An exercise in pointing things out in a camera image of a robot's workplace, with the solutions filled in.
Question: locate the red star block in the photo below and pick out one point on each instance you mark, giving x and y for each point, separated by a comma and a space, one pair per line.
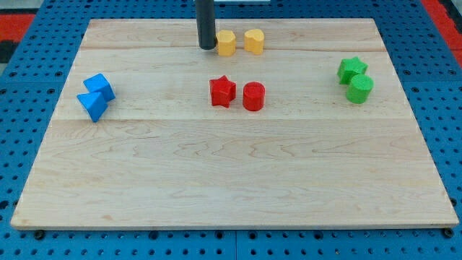
222, 91

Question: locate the green star block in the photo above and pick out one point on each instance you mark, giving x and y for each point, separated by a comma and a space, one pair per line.
350, 67

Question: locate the red cylinder block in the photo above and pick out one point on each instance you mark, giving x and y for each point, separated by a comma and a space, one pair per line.
253, 96

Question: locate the light wooden board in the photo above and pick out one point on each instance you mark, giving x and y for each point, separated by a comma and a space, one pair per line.
161, 157

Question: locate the yellow hexagon block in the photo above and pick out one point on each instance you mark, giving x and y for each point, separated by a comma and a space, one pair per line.
226, 43

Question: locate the yellow heart block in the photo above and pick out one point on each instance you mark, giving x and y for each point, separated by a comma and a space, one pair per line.
254, 41

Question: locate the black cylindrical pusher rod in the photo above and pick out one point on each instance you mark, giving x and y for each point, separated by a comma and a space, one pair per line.
205, 21

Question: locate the green cylinder block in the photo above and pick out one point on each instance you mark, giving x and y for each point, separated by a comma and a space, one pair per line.
359, 88

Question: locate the blue triangle block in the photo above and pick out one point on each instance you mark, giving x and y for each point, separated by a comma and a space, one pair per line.
94, 103

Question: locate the blue cube block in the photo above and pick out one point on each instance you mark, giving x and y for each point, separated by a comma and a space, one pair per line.
98, 83

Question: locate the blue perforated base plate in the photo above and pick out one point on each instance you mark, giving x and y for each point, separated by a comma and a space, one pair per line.
35, 75

